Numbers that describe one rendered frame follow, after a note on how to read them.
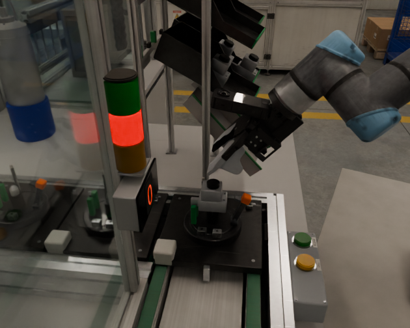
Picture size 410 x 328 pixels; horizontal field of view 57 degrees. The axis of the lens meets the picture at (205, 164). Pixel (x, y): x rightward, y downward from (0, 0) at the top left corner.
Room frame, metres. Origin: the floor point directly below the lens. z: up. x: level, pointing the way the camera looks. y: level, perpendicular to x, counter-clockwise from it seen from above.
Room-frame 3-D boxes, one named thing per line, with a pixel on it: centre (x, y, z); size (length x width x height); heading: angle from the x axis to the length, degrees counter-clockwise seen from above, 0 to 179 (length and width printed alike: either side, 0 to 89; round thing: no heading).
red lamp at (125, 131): (0.52, 0.12, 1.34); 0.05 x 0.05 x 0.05
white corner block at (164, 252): (0.61, 0.09, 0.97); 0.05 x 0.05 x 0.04; 83
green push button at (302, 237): (0.66, -0.23, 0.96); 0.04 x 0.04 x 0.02
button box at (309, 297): (0.59, -0.22, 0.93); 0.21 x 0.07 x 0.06; 173
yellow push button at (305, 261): (0.59, -0.22, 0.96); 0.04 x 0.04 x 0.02
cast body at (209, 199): (0.70, -0.01, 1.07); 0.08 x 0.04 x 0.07; 83
